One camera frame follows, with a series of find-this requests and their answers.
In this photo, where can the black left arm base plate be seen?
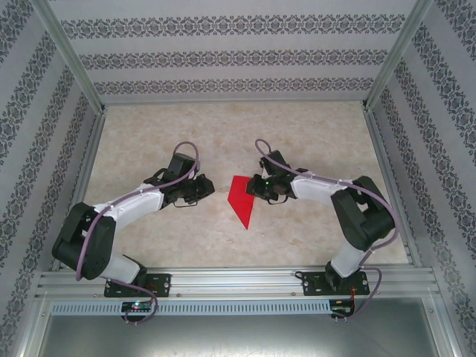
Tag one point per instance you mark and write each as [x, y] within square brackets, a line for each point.
[161, 285]

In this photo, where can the aluminium table side rail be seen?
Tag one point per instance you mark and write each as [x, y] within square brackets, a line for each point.
[82, 187]
[389, 186]

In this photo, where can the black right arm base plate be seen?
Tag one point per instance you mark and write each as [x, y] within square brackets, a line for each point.
[312, 285]

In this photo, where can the red paper sheet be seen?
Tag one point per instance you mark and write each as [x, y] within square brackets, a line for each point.
[241, 201]

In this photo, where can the aluminium base rail beam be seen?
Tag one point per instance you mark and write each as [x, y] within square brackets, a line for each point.
[238, 282]

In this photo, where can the aluminium frame post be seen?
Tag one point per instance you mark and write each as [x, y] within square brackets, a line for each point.
[399, 56]
[70, 56]

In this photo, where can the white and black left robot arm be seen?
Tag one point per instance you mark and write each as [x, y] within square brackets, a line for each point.
[130, 204]

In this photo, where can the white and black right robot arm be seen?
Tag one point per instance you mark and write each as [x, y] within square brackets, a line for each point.
[312, 189]

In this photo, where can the grey metal sheet panel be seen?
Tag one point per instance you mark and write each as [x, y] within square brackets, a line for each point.
[238, 336]

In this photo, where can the short aluminium frame bar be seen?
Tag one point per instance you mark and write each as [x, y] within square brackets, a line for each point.
[448, 331]
[31, 331]

